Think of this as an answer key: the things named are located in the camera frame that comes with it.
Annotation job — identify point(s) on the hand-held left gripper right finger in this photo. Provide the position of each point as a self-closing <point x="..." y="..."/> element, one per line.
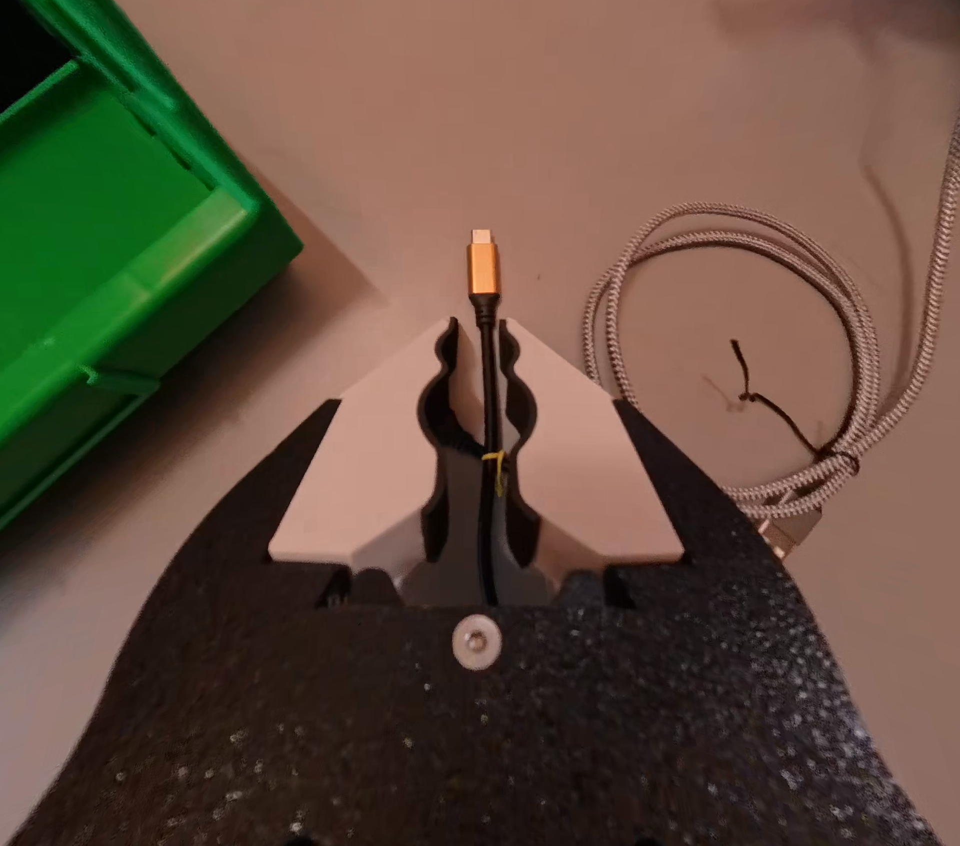
<point x="592" y="478"/>

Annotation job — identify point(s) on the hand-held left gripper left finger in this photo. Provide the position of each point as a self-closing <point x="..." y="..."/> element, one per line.
<point x="360" y="478"/>

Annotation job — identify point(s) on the green plastic bin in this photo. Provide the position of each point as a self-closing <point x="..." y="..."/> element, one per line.
<point x="112" y="223"/>

